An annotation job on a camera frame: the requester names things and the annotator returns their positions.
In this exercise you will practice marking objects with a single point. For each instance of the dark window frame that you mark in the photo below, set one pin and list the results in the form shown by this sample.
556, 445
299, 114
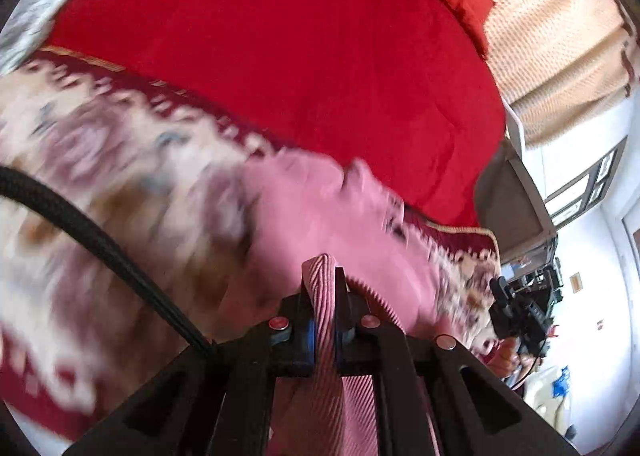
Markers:
595, 175

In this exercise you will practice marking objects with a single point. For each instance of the pink garment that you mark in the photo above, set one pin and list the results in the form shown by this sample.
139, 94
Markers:
310, 216

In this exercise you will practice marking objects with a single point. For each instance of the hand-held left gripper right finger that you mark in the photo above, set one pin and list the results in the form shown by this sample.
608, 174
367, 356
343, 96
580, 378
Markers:
339, 351

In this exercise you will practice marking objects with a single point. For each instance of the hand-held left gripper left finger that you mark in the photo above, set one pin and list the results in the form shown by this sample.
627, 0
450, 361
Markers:
310, 342

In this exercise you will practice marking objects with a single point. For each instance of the cream dotted curtain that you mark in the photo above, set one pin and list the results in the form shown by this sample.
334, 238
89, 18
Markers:
550, 35

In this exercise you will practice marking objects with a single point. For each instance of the floral plush blanket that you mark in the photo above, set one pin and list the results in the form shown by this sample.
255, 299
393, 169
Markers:
100, 160

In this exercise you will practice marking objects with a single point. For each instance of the red blanket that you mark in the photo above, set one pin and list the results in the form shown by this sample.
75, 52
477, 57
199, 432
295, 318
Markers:
275, 35

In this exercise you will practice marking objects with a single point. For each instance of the white flat board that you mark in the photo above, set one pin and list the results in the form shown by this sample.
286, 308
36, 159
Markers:
515, 128

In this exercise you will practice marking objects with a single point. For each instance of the white black patterned cloth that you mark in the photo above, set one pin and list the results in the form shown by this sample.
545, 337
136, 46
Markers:
35, 5

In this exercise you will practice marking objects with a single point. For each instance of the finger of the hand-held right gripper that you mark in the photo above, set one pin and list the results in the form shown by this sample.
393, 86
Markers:
500, 306

